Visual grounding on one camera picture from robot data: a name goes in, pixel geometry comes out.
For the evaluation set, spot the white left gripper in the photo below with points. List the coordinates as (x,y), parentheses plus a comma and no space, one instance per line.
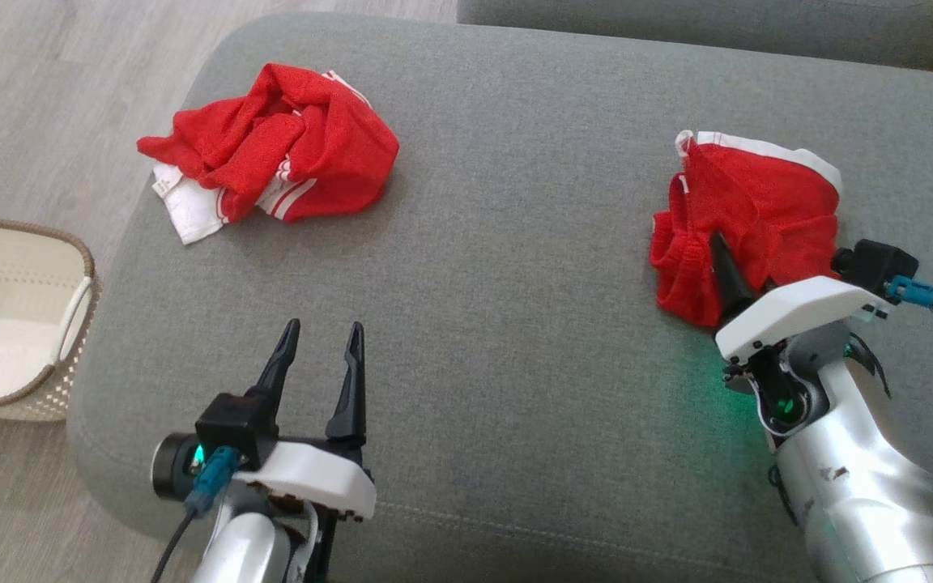
(313,478)

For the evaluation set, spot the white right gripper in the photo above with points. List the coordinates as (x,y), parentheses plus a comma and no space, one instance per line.
(798,312)

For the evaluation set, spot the red shorts white trim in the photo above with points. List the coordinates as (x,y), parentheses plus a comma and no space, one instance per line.
(758,210)

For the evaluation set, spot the red white basketball jersey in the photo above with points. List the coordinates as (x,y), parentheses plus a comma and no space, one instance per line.
(329,154)

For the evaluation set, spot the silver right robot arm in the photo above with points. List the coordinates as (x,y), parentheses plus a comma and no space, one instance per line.
(855,486)

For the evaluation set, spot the grey sofa seat cushion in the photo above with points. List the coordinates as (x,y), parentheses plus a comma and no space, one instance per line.
(515,324)

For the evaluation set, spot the grey sofa back cushion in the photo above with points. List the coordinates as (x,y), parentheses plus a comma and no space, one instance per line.
(701,24)

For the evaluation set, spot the cream perforated laundry basket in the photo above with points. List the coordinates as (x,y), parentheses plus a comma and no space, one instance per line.
(5,324)

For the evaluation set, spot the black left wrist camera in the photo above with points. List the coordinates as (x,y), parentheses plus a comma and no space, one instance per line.
(227,425)

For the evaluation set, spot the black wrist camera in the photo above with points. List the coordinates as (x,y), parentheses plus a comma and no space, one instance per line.
(227,425)
(875,263)

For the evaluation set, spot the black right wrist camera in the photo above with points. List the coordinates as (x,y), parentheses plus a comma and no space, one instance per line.
(875,263)

